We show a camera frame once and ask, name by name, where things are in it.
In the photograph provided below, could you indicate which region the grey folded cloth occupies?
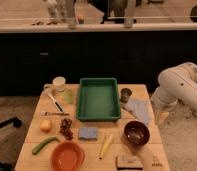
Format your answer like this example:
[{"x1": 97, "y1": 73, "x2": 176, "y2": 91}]
[{"x1": 123, "y1": 99, "x2": 151, "y2": 126}]

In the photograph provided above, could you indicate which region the dark cabinet counter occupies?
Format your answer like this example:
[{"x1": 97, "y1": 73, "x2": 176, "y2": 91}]
[{"x1": 0, "y1": 24, "x2": 197, "y2": 96}]

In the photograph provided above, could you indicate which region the small metal cup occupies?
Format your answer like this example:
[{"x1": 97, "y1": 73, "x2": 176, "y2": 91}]
[{"x1": 120, "y1": 88, "x2": 132, "y2": 103}]

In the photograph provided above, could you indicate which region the whiteboard eraser block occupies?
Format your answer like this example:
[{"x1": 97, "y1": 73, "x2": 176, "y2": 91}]
[{"x1": 116, "y1": 155, "x2": 143, "y2": 170}]

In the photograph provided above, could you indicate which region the green plastic tray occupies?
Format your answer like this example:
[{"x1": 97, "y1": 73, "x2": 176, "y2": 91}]
[{"x1": 76, "y1": 78, "x2": 121, "y2": 122}]

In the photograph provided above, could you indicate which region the white handled knife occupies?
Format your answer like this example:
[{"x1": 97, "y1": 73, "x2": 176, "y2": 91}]
[{"x1": 47, "y1": 92, "x2": 64, "y2": 113}]

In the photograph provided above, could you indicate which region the silver fork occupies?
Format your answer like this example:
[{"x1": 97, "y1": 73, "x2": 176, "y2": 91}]
[{"x1": 41, "y1": 111, "x2": 69, "y2": 116}]

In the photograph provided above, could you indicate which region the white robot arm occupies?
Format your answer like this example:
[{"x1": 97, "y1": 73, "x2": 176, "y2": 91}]
[{"x1": 151, "y1": 62, "x2": 197, "y2": 125}]

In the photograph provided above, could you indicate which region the orange ball on counter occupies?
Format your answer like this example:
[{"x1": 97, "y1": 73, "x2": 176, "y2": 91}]
[{"x1": 77, "y1": 14, "x2": 84, "y2": 24}]

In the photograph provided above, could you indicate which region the white mug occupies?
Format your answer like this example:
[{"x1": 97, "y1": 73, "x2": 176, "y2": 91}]
[{"x1": 43, "y1": 76, "x2": 66, "y2": 92}]

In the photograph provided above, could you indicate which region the pale green pear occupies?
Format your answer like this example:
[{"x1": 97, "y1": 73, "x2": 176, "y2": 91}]
[{"x1": 63, "y1": 89, "x2": 74, "y2": 104}]

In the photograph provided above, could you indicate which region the black office chair base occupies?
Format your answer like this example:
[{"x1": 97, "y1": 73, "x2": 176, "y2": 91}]
[{"x1": 0, "y1": 116, "x2": 23, "y2": 171}]

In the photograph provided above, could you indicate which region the blue sponge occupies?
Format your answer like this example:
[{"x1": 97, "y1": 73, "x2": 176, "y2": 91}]
[{"x1": 78, "y1": 127, "x2": 98, "y2": 140}]

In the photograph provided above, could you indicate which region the orange bowl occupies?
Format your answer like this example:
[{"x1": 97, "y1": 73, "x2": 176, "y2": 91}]
[{"x1": 50, "y1": 142, "x2": 85, "y2": 171}]

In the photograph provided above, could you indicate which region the bunch of dark grapes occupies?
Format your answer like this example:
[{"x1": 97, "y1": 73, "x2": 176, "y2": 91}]
[{"x1": 60, "y1": 118, "x2": 73, "y2": 140}]

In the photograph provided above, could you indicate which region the yellow lemon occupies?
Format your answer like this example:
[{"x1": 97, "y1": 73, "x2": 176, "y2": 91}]
[{"x1": 40, "y1": 119, "x2": 52, "y2": 133}]

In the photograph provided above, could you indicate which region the dark brown bowl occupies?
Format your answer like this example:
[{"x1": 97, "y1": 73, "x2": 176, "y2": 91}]
[{"x1": 124, "y1": 121, "x2": 150, "y2": 146}]

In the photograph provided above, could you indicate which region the green cucumber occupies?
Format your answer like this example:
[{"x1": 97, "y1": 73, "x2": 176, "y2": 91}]
[{"x1": 32, "y1": 137, "x2": 60, "y2": 155}]

